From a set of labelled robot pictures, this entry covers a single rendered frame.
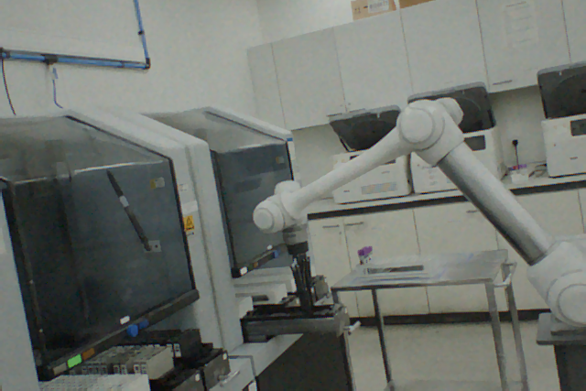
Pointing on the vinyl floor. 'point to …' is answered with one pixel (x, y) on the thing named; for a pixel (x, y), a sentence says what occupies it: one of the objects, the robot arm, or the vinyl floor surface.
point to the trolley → (484, 268)
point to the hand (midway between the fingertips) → (307, 298)
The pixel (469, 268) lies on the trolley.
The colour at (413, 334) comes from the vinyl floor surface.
